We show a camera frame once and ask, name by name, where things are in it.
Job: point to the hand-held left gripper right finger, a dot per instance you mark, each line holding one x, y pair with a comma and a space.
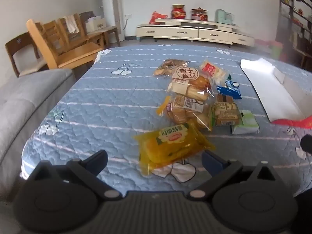
210, 162

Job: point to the grey sofa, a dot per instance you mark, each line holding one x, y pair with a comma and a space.
19, 102

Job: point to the blue snack packet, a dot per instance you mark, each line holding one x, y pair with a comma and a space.
230, 89

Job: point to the brown chair with white seat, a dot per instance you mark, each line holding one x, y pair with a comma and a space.
22, 43

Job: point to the green cracker packet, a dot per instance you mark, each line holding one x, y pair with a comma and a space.
226, 114

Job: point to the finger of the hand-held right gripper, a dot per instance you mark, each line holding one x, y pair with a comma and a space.
306, 143

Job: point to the bread bag with round label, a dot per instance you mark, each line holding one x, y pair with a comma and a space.
192, 82

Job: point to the dark wooden chair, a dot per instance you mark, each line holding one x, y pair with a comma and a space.
109, 30

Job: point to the mint green kitchen appliance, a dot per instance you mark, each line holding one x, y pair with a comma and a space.
220, 15

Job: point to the white towel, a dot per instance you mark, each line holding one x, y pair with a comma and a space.
72, 24

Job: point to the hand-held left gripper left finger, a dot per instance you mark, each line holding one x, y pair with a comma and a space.
97, 159

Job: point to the round cookies clear bag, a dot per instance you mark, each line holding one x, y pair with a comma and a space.
187, 109

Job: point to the wooden dining table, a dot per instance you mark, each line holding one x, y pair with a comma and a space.
304, 53

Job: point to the yellow snack packet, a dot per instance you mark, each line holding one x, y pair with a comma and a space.
168, 146

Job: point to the red pavilion gift box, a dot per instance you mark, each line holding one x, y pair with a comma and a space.
199, 14

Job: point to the white gift box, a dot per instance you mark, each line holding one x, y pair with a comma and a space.
95, 24

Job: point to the light green snack packet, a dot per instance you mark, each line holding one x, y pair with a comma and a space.
246, 124

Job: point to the green bucket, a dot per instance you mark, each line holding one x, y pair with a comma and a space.
276, 50

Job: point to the red plastic bag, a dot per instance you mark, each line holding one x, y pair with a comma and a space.
156, 18

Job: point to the cream TV cabinet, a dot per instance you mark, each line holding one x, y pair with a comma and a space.
195, 30

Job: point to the dark wooden display shelf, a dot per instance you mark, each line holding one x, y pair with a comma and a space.
292, 17

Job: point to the brown cookie packet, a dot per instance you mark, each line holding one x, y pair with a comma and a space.
168, 67

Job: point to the white red-label snack packet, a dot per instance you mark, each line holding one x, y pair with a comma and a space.
214, 72

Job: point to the white standing air conditioner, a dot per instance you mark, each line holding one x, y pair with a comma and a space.
111, 7

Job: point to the red round jar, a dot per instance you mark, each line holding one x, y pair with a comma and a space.
178, 11

